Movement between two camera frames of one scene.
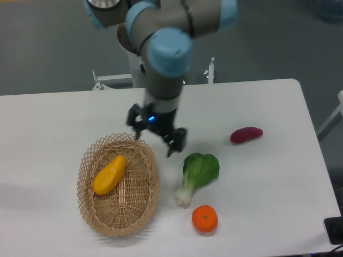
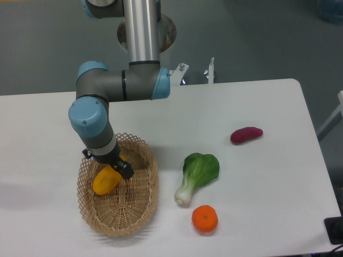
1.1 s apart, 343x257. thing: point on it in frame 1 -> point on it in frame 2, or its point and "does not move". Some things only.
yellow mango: [109, 175] does not move
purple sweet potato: [246, 134] does not move
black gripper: [162, 121] -> [121, 166]
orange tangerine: [204, 218] does not move
